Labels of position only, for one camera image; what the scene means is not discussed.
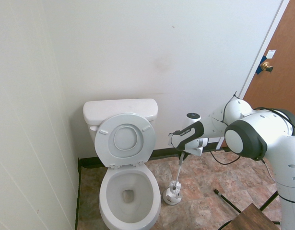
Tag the brown wooden door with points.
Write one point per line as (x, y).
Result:
(281, 79)

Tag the white toilet lid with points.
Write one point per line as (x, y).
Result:
(125, 137)

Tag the white tank lid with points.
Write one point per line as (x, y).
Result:
(118, 107)

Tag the brown wooden stand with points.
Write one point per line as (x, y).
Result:
(227, 200)

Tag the dark wooden table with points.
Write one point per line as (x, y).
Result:
(252, 218)

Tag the blue tape strip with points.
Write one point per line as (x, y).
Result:
(259, 70)

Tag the brass door knob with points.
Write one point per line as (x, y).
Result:
(266, 65)

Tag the white toilet bowl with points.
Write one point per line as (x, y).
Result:
(149, 206)

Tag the white door frame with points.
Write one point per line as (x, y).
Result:
(264, 48)

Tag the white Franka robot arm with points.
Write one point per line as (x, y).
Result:
(262, 124)

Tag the white toilet seat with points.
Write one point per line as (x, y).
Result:
(104, 148)

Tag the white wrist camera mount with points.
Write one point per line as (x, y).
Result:
(197, 149)

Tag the white door sticker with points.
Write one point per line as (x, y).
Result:
(271, 54)

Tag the white flush lever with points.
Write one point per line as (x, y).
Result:
(93, 128)

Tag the black baseboard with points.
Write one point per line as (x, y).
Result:
(77, 191)
(161, 152)

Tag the white toilet brush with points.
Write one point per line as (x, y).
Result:
(177, 175)

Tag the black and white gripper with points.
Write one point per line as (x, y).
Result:
(188, 134)

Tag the white toilet tank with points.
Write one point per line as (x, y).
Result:
(91, 133)

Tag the white toilet brush holder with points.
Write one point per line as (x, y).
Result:
(170, 199)

